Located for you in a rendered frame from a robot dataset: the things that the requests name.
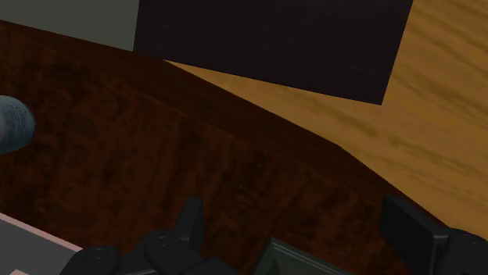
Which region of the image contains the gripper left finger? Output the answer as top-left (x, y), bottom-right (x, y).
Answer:
top-left (59, 195), bottom-right (242, 275)

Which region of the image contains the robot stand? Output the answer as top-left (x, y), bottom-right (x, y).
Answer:
top-left (132, 0), bottom-right (415, 106)

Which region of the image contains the dark brown wooden table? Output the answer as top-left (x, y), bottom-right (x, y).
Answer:
top-left (0, 20), bottom-right (447, 275)

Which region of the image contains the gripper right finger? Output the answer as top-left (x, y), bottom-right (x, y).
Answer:
top-left (380, 195), bottom-right (488, 275)

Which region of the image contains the grey flat object pink edge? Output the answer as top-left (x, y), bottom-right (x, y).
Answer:
top-left (0, 212), bottom-right (84, 275)

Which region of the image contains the blue-grey rounded object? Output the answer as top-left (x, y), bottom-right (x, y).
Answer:
top-left (0, 95), bottom-right (37, 155)

